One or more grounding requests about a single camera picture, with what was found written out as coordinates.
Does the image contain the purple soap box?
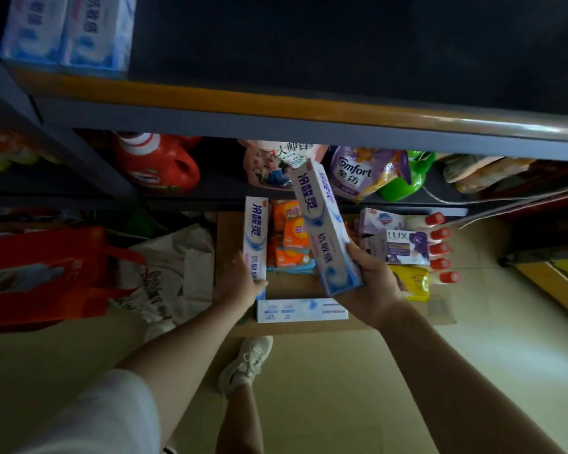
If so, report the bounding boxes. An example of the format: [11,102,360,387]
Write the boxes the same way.
[360,230,431,266]

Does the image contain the grey metal shelf rack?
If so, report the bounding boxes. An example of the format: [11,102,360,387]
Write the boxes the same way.
[0,44,568,223]

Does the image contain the person's white garment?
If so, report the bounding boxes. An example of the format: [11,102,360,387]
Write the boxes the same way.
[9,369,162,454]

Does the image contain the pink printed refill pouch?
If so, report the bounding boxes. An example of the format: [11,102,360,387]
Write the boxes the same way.
[238,140,330,190]

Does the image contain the yellow packet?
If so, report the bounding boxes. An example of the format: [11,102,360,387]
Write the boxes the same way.
[388,264,431,303]

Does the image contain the person's leg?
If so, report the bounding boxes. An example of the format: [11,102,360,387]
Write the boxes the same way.
[216,382,266,454]

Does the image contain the pale blue toothpaste box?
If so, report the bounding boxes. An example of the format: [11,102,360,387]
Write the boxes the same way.
[256,298,349,324]

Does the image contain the red detergent bottle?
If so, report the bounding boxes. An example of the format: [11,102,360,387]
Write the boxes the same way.
[113,131,202,195]

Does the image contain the person's left hand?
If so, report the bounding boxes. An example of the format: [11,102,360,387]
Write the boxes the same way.
[216,252,269,311]

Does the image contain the white cable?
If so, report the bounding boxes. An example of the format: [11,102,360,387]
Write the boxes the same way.
[420,181,568,230]

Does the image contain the green plastic bottle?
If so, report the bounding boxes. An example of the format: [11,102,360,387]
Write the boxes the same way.
[378,150,436,202]

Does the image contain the large blue white toothpaste box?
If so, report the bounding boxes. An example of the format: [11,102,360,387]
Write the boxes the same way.
[291,159,364,298]

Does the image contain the blue white toothpaste carton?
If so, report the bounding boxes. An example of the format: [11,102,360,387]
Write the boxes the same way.
[61,0,138,75]
[0,0,71,66]

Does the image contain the slim blue white toothpaste box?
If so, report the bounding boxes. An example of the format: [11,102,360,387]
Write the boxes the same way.
[243,196,270,301]

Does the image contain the person's white sneaker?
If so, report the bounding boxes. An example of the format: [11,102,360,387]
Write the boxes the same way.
[218,335,274,398]

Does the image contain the beige refill pouch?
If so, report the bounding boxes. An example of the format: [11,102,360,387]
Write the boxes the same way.
[442,154,536,195]

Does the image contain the person's right forearm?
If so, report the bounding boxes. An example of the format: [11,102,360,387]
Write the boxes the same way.
[371,298,567,454]

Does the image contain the white soap box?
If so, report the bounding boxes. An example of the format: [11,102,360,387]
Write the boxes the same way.
[358,207,406,236]

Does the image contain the red shopping bag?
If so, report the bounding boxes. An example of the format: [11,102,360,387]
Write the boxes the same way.
[0,226,146,332]

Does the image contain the white printed cloth bag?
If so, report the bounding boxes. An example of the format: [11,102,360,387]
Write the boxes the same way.
[110,223,216,343]

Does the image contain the orange packet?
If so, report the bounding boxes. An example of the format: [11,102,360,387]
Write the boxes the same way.
[272,199,301,233]
[282,217,311,251]
[274,247,313,269]

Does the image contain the yellow bottles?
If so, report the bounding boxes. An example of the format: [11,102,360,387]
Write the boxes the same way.
[0,126,63,173]

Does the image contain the person's right hand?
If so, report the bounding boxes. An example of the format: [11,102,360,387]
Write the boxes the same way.
[334,241,408,328]

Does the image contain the yellow display stand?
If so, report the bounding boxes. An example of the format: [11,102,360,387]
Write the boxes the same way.
[498,248,568,325]

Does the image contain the purple fabric softener pouch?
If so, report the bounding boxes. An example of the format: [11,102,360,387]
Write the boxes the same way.
[329,146,411,203]

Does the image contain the person's left forearm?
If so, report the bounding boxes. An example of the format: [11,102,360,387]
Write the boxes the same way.
[116,294,262,442]

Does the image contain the brown cardboard box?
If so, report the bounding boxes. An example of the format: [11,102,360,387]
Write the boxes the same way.
[212,211,458,338]

